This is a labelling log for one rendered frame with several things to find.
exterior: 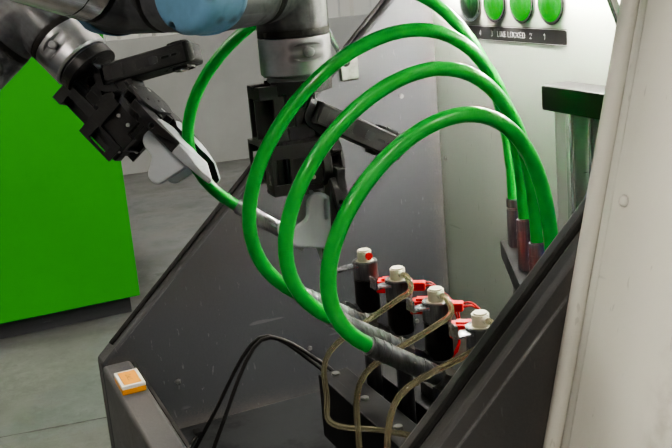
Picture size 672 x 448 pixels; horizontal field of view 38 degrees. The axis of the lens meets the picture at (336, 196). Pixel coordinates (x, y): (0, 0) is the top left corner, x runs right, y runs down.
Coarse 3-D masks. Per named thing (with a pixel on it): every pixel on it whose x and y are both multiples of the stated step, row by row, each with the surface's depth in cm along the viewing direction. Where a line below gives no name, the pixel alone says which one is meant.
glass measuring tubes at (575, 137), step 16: (544, 96) 113; (560, 96) 110; (576, 96) 108; (592, 96) 105; (560, 112) 111; (576, 112) 108; (592, 112) 105; (560, 128) 113; (576, 128) 110; (592, 128) 110; (560, 144) 113; (576, 144) 110; (592, 144) 111; (560, 160) 114; (576, 160) 111; (592, 160) 111; (560, 176) 114; (576, 176) 111; (560, 192) 115; (576, 192) 112; (560, 208) 115; (560, 224) 116
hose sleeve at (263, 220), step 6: (240, 204) 114; (234, 210) 114; (240, 210) 114; (258, 210) 115; (258, 216) 114; (264, 216) 115; (270, 216) 115; (258, 222) 114; (264, 222) 114; (270, 222) 115; (276, 222) 115; (264, 228) 115; (270, 228) 115; (276, 228) 115; (276, 234) 115
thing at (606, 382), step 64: (640, 0) 71; (640, 64) 70; (640, 128) 70; (640, 192) 69; (576, 256) 75; (640, 256) 69; (576, 320) 75; (640, 320) 69; (576, 384) 75; (640, 384) 68
